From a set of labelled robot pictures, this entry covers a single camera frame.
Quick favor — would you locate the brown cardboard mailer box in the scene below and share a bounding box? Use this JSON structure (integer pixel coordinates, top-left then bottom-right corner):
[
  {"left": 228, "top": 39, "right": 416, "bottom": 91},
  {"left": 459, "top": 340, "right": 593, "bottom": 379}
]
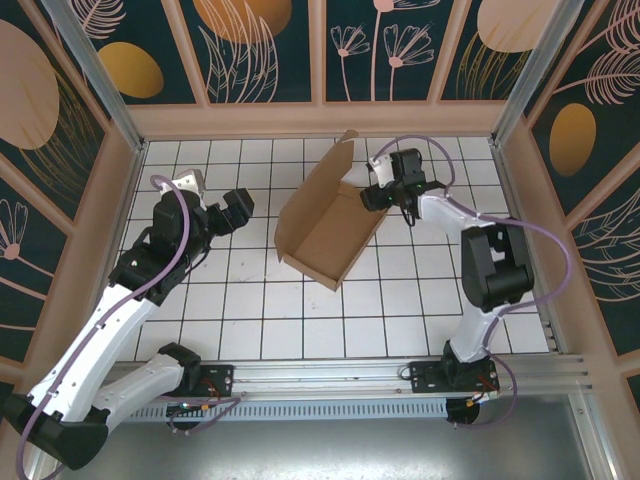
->
[{"left": 273, "top": 129, "right": 390, "bottom": 290}]

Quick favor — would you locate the grey metal sheet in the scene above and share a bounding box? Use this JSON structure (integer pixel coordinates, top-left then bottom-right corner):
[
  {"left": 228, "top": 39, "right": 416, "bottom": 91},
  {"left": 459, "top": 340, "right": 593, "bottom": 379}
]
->
[{"left": 27, "top": 394, "right": 619, "bottom": 480}]

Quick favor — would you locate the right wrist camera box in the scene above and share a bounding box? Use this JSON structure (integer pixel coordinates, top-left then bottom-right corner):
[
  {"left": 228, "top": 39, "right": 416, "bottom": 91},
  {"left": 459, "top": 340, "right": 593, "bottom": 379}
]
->
[{"left": 367, "top": 152, "right": 396, "bottom": 189}]

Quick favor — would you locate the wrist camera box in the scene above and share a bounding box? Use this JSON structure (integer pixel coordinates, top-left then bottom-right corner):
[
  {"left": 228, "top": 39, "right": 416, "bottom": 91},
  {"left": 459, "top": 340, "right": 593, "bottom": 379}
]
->
[
  {"left": 367, "top": 152, "right": 396, "bottom": 189},
  {"left": 169, "top": 168, "right": 207, "bottom": 211}
]

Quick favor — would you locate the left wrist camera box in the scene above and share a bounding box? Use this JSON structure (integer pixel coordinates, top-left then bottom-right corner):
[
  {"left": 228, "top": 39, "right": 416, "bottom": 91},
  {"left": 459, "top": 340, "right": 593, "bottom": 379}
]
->
[{"left": 169, "top": 168, "right": 207, "bottom": 211}]

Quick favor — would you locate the aluminium side rail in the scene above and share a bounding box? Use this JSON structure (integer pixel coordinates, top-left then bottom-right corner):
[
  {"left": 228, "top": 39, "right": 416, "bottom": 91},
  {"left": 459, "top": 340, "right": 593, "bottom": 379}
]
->
[{"left": 492, "top": 142, "right": 566, "bottom": 354}]

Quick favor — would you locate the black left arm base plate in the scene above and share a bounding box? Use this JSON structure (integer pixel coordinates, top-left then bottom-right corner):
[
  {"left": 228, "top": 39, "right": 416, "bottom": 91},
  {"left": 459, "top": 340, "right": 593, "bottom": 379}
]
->
[{"left": 189, "top": 364, "right": 236, "bottom": 399}]

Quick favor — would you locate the aluminium frame post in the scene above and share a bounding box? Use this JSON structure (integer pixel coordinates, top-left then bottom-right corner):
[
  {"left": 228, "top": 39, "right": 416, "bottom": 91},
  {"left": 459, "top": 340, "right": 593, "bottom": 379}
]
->
[
  {"left": 42, "top": 0, "right": 147, "bottom": 154},
  {"left": 489, "top": 0, "right": 589, "bottom": 149}
]

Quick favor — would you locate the aluminium mounting rail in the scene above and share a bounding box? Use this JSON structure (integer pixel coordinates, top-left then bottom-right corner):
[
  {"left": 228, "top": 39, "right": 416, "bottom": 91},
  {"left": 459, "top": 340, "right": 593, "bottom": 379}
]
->
[{"left": 99, "top": 354, "right": 596, "bottom": 401}]

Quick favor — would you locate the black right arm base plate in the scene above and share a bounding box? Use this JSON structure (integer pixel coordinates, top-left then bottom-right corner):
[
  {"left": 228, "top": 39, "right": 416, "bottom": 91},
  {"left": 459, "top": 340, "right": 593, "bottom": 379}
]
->
[{"left": 408, "top": 360, "right": 500, "bottom": 396}]

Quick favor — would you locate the slotted grey cable duct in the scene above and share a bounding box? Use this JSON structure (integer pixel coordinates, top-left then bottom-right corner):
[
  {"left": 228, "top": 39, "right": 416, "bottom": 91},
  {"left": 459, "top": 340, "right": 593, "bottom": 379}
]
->
[{"left": 107, "top": 398, "right": 449, "bottom": 422}]

